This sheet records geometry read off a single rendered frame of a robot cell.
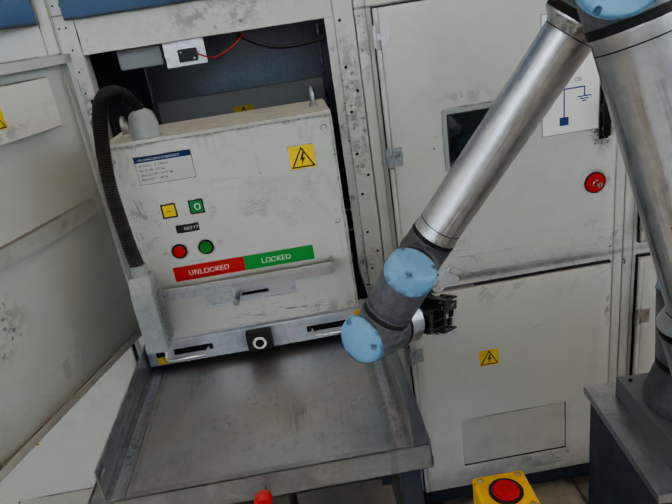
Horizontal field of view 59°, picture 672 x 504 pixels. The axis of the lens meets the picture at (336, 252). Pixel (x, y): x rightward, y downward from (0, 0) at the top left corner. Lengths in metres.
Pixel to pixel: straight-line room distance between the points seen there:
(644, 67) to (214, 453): 0.95
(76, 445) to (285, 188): 1.09
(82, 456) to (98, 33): 1.22
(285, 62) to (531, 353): 1.34
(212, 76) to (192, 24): 0.80
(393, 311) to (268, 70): 1.45
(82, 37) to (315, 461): 1.09
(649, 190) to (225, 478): 0.83
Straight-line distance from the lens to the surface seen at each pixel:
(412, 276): 1.01
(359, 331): 1.07
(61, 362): 1.52
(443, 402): 1.93
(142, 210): 1.35
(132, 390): 1.38
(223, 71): 2.32
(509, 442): 2.11
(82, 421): 1.96
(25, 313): 1.43
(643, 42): 0.88
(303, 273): 1.33
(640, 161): 0.92
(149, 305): 1.31
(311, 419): 1.22
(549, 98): 1.05
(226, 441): 1.23
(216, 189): 1.31
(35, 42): 1.62
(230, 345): 1.45
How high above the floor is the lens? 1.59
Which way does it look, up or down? 22 degrees down
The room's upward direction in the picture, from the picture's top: 9 degrees counter-clockwise
